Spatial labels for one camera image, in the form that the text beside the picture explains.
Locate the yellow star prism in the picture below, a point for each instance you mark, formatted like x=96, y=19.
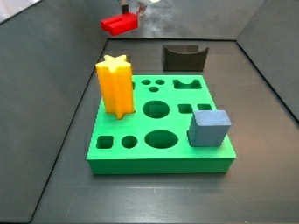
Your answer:
x=116, y=85

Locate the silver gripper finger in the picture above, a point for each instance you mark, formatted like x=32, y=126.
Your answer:
x=124, y=6
x=141, y=7

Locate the green shape-sorting board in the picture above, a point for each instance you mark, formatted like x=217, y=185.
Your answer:
x=147, y=142

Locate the blue square block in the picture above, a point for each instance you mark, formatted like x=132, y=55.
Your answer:
x=208, y=128

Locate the red double-square block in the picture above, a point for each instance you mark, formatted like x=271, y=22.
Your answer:
x=118, y=24

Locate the black curved block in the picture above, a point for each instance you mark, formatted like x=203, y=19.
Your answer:
x=184, y=58

